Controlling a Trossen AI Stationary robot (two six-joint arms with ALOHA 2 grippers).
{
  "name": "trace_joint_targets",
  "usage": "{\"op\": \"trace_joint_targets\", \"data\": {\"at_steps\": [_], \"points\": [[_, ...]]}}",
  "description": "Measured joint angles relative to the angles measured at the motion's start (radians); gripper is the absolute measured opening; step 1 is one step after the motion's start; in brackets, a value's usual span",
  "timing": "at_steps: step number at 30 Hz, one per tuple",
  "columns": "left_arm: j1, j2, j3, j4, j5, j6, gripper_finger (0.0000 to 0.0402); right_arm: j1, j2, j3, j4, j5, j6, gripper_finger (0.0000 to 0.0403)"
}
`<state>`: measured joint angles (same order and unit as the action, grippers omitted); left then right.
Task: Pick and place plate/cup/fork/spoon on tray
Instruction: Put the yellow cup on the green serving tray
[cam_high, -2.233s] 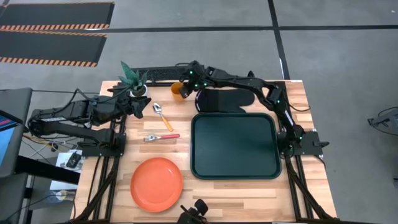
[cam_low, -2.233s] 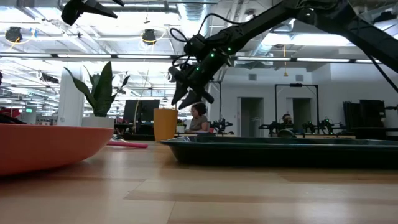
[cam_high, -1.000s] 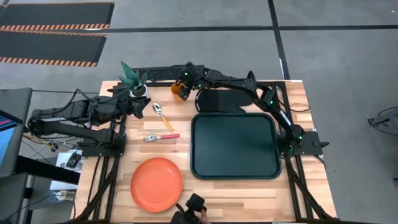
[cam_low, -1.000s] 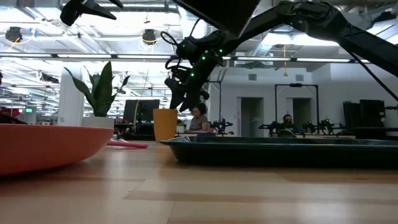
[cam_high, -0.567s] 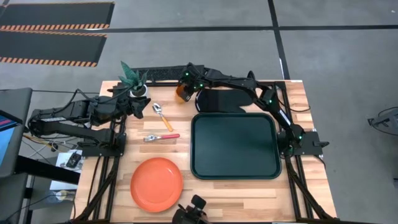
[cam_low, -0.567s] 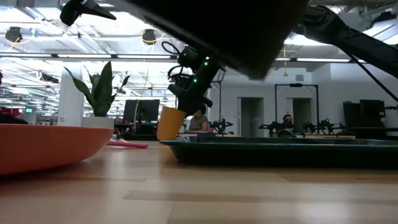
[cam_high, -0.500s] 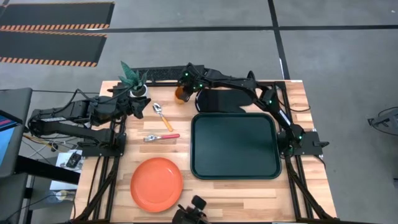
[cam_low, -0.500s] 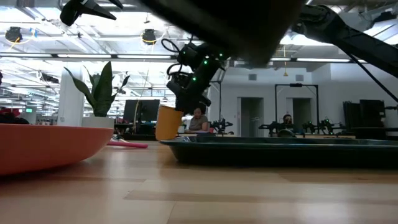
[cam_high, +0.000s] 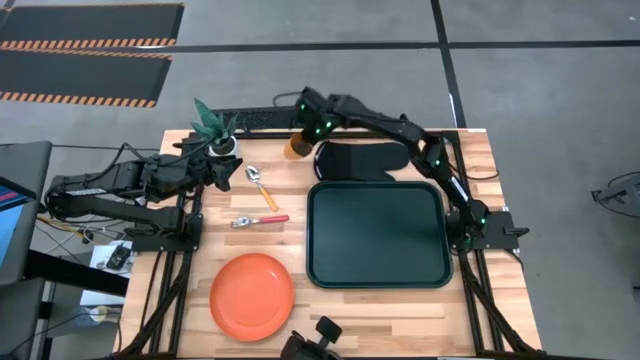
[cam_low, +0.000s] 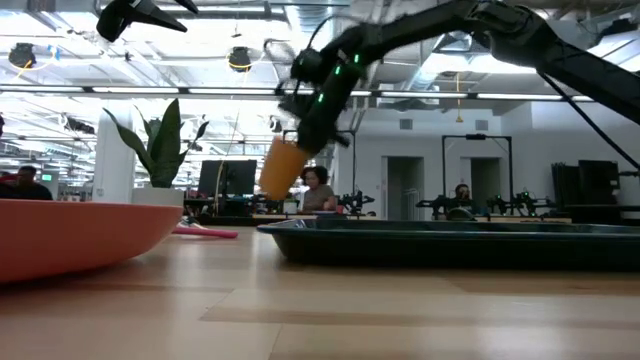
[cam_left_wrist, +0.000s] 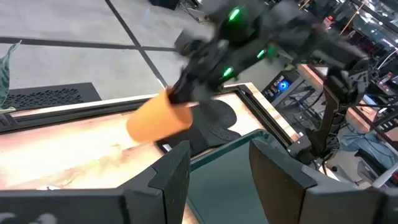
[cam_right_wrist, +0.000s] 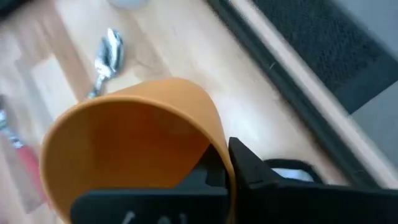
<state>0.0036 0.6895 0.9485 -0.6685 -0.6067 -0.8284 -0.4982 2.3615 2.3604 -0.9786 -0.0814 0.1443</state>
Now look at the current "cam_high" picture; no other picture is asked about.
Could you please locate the orange plastic plate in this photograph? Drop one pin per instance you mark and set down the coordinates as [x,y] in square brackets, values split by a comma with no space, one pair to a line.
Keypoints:
[252,297]

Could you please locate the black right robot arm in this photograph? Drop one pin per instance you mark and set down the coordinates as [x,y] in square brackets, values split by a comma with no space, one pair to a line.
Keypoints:
[415,135]

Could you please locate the black round plate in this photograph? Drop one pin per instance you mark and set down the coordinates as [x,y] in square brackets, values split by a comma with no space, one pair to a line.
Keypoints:
[360,161]

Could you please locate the white paper sheet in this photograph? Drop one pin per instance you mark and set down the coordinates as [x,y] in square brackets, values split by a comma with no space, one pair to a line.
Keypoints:
[102,287]

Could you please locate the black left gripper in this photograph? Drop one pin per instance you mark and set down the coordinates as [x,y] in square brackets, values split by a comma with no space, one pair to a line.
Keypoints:
[205,172]

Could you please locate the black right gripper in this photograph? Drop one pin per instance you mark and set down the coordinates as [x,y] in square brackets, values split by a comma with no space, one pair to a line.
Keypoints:
[315,112]

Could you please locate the black hazard-striped floor mat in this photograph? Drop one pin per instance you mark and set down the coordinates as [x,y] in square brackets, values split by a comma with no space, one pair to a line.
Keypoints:
[80,75]
[90,22]

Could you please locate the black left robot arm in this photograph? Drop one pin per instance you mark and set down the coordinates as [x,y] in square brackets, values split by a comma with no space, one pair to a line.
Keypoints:
[100,207]

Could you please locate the black aluminium table frame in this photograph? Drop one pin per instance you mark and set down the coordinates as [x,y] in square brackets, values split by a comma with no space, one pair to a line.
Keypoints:
[176,300]

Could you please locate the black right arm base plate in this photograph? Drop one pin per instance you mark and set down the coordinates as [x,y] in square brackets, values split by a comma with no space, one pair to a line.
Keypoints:
[502,230]

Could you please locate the black desk bar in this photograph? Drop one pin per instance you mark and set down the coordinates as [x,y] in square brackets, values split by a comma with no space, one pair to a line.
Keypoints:
[75,272]

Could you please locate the black perforated panel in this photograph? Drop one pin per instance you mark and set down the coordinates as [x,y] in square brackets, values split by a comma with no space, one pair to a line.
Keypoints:
[260,119]

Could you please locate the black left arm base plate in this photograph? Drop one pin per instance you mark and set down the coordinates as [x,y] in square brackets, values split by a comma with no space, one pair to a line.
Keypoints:
[165,242]

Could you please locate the potted plant in white pot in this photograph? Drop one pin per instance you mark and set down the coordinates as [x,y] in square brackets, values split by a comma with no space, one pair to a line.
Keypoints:
[217,130]

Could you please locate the orange plastic cup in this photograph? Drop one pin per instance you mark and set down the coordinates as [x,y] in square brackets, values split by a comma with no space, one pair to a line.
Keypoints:
[296,149]

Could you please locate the black camera on mount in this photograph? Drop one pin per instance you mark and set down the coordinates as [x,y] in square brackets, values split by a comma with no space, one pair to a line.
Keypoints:
[312,342]

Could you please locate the dark green plastic tray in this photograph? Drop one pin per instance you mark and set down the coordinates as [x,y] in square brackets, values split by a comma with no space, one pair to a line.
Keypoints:
[380,235]

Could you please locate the small black device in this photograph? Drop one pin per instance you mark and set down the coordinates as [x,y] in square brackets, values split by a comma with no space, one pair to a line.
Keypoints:
[118,257]

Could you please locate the dark computer monitor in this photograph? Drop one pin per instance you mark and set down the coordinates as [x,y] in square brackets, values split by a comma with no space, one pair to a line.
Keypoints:
[22,210]

